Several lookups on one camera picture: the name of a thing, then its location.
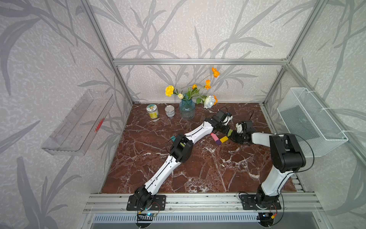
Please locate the light pink block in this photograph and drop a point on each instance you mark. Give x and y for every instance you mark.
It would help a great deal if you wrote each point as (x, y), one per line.
(214, 136)

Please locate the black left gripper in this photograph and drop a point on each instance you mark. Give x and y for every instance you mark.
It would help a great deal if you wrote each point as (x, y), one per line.
(227, 130)

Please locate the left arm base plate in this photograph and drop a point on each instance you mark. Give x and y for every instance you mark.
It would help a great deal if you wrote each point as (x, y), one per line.
(156, 202)

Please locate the aluminium frame post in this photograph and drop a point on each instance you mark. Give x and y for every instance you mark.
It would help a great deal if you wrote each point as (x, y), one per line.
(91, 17)

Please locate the clear plastic wall shelf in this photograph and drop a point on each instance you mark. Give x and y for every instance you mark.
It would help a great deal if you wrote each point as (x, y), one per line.
(76, 132)

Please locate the blue glass vase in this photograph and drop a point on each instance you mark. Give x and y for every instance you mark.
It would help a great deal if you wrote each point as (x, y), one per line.
(187, 109)

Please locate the yellow green tin can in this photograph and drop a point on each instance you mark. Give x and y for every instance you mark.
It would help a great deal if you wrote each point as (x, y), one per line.
(152, 110)

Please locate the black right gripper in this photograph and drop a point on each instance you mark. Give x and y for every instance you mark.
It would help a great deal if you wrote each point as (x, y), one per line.
(233, 137)

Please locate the right circuit board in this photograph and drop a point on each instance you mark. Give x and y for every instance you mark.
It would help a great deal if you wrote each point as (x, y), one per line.
(266, 219)

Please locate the white tin can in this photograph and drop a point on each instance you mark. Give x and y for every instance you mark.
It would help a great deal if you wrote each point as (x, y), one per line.
(170, 110)

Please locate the left circuit board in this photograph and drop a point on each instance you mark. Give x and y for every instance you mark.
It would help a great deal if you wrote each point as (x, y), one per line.
(149, 216)

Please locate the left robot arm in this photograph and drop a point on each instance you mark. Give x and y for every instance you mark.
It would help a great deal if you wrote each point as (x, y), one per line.
(179, 153)

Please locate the white wire mesh basket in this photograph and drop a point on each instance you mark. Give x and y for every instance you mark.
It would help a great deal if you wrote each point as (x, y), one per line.
(304, 116)

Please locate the circuit board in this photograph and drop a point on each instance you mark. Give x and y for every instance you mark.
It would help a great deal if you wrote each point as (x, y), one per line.
(149, 216)
(266, 219)

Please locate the yellow orange flower bouquet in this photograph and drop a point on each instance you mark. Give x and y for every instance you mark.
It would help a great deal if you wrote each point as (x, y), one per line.
(194, 92)

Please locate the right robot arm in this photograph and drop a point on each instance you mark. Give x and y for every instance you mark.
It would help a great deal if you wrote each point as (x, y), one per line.
(286, 155)

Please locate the yellow block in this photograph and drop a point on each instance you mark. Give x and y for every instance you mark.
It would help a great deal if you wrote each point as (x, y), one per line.
(224, 139)

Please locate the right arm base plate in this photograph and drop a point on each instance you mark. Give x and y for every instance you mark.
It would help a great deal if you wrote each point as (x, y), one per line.
(260, 202)

